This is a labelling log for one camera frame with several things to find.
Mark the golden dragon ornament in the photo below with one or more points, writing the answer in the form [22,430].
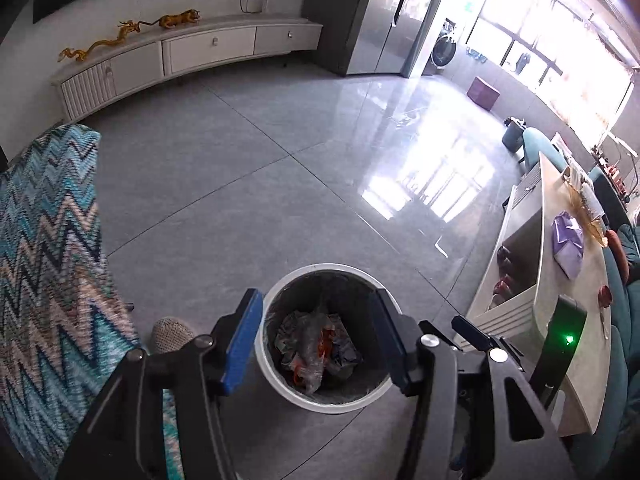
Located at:
[107,42]

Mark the teal chair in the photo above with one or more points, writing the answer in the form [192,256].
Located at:
[620,280]
[540,147]

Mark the grey refrigerator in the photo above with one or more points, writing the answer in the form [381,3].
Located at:
[370,15]

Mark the beige knitted pouf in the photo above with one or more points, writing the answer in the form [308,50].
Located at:
[170,335]

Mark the washing machine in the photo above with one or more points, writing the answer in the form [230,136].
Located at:
[444,50]

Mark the white trash bin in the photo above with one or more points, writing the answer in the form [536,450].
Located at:
[270,375]

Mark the purple stool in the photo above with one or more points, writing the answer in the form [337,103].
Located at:
[484,92]

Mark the zigzag knitted blanket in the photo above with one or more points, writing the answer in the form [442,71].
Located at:
[50,260]

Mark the small dark bin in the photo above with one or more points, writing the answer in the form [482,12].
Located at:
[512,136]

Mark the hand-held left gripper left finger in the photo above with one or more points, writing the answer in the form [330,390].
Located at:
[245,340]

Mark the golden tiger ornament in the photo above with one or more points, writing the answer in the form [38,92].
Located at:
[180,18]

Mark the beige dining table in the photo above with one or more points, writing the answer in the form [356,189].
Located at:
[545,260]

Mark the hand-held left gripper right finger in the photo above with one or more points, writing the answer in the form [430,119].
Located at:
[392,345]

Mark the purple cloth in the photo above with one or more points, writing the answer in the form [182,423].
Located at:
[569,245]

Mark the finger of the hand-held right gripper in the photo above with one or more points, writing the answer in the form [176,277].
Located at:
[472,332]

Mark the white television cabinet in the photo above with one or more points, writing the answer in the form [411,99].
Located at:
[200,50]

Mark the clear plastic wrapper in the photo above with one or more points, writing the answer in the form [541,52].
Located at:
[300,340]

